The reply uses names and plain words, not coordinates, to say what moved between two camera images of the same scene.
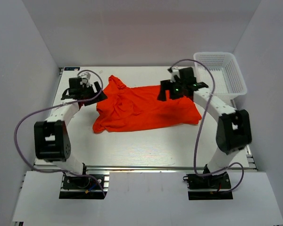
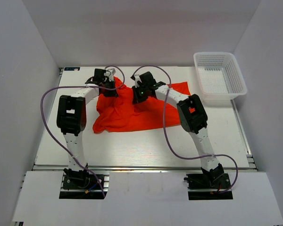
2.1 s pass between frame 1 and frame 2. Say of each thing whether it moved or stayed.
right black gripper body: moved
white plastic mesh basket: stayed
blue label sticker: stayed
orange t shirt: stayed
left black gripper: moved
